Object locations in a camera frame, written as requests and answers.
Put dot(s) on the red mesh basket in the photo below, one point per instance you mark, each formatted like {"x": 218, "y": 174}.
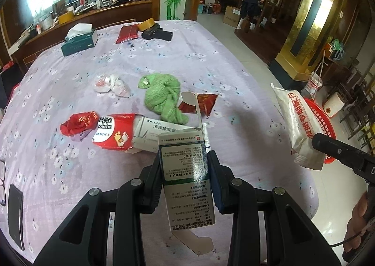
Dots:
{"x": 326, "y": 116}

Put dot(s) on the cardboard box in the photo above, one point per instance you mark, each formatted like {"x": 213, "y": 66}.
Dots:
{"x": 231, "y": 15}

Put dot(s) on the wooden chair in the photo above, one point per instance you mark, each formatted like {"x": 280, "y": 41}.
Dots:
{"x": 360, "y": 102}

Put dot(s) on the green and white medicine box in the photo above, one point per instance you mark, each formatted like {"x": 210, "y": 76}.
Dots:
{"x": 184, "y": 166}

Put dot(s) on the red and white pouch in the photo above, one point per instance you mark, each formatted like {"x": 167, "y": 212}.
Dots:
{"x": 115, "y": 134}

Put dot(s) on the white packet red print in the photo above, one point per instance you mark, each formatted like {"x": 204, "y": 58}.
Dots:
{"x": 298, "y": 125}

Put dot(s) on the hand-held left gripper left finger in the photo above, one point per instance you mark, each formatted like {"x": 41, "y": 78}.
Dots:
{"x": 152, "y": 190}

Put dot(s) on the green towel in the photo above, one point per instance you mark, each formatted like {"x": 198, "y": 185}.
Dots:
{"x": 164, "y": 99}

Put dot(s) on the red foil wrapper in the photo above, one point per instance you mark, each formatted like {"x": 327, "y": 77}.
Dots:
{"x": 205, "y": 102}

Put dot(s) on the wooden stair railing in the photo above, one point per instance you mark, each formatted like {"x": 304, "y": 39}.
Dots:
{"x": 278, "y": 5}

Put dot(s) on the paper towel roll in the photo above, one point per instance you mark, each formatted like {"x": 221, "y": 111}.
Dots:
{"x": 332, "y": 106}

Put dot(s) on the person's right hand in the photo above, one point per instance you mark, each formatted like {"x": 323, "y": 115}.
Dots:
{"x": 356, "y": 225}

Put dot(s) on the green bag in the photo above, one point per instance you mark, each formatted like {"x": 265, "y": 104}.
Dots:
{"x": 337, "y": 49}

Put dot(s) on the torn white medicine box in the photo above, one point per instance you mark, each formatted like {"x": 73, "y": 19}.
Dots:
{"x": 146, "y": 134}

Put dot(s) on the dark red flat packet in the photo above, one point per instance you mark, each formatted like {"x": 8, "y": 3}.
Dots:
{"x": 126, "y": 33}

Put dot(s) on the dark jacket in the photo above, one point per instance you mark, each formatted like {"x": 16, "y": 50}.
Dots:
{"x": 251, "y": 5}

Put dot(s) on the white bucket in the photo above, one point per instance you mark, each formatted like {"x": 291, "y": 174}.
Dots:
{"x": 314, "y": 84}

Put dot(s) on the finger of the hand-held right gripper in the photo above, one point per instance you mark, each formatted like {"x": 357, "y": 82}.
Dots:
{"x": 337, "y": 150}

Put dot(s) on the teal tissue box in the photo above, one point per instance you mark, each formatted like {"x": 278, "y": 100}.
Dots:
{"x": 79, "y": 42}

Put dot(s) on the wooden counter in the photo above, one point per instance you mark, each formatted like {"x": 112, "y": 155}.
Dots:
{"x": 111, "y": 14}

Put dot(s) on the crumpled red plastic bag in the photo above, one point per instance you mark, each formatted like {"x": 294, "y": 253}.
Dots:
{"x": 77, "y": 124}

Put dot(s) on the black eyeglasses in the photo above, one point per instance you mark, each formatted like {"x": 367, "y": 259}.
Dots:
{"x": 2, "y": 184}

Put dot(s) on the black phone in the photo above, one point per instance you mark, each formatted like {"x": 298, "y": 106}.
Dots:
{"x": 15, "y": 216}

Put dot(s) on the yellow tape roll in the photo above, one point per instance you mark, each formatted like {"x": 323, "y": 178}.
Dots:
{"x": 148, "y": 24}

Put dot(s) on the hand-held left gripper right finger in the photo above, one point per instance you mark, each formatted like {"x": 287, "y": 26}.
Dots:
{"x": 221, "y": 198}

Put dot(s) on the gold framed pillar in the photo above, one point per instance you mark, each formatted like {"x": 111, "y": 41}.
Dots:
{"x": 307, "y": 20}

